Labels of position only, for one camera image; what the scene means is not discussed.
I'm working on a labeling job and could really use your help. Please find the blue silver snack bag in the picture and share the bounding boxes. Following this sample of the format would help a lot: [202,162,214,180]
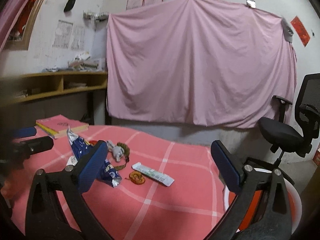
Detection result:
[67,129,122,193]

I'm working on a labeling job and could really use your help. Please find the white green printed wrapper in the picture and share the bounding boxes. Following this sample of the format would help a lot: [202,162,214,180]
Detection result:
[132,163,175,187]

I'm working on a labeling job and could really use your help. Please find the orange white trash bin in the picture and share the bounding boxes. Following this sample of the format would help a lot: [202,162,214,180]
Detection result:
[225,168,302,233]

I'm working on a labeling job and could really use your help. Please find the left hand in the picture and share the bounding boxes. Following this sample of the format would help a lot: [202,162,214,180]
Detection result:
[1,169,28,199]

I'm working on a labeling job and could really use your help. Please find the yellow book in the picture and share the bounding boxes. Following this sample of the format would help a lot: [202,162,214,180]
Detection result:
[36,122,59,139]

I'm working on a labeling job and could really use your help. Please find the pink book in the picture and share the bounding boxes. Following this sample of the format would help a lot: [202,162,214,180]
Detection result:
[36,115,89,134]

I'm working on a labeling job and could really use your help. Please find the black office chair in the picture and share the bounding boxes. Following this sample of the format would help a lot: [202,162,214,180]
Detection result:
[245,73,319,171]

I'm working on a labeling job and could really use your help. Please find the grey crumpled wrapper with leaves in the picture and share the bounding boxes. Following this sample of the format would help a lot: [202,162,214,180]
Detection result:
[106,140,130,171]

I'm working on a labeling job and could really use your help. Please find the orange peel scrap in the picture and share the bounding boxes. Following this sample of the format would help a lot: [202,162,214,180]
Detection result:
[126,171,145,185]

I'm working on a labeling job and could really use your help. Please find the pile of papers on shelf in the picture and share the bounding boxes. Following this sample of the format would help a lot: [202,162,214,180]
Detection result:
[42,52,106,73]

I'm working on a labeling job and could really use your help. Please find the pink hanging sheet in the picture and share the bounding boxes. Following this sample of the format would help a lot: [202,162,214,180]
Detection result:
[106,0,297,129]

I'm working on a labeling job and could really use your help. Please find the wooden wall shelf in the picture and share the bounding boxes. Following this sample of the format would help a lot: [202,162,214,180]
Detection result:
[1,71,108,106]

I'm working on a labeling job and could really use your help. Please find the printed wall papers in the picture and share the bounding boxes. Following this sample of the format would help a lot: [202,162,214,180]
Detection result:
[53,20,86,51]

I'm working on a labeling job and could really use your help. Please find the black hanging wall object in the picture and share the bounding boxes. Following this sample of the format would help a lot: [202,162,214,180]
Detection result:
[63,0,76,12]

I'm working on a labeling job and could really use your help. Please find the red paper wall decoration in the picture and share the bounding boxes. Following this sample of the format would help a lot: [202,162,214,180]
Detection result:
[291,16,310,47]

